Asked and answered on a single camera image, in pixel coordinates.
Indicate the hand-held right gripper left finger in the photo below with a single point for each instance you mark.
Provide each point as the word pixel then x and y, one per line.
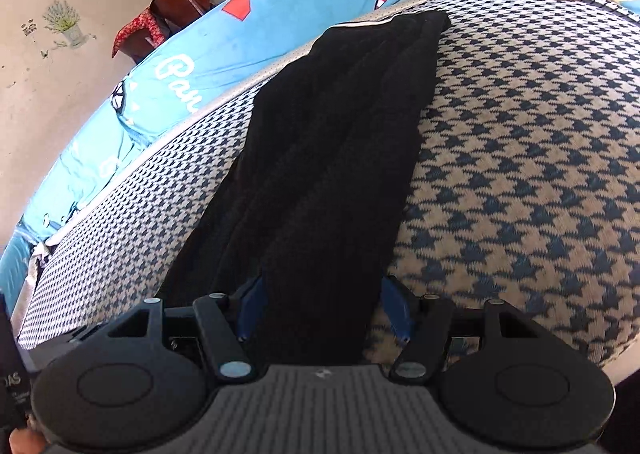
pixel 252 306

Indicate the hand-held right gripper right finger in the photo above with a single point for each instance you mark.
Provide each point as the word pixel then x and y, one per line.
pixel 396 311

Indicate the black t-shirt with red print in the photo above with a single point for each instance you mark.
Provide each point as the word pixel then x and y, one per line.
pixel 325 159

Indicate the person's left hand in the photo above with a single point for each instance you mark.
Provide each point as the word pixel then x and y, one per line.
pixel 27 441

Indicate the grey dotted sofa edge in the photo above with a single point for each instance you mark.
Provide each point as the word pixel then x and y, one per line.
pixel 200 112

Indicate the houndstooth sofa cover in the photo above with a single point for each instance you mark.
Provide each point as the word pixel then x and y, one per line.
pixel 525 134

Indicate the blue printed blanket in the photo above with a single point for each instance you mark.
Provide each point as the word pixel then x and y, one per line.
pixel 300 19

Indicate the red floral cloth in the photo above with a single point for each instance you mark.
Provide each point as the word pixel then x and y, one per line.
pixel 135 27

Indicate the lavender pot wall sticker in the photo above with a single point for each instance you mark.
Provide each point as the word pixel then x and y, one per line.
pixel 67 24

